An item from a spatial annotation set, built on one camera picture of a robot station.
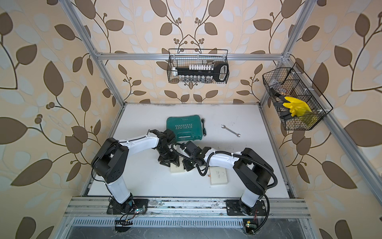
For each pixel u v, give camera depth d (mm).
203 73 848
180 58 912
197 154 671
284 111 650
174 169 845
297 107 688
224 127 1056
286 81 861
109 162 481
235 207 722
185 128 997
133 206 736
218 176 818
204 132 1021
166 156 777
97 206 766
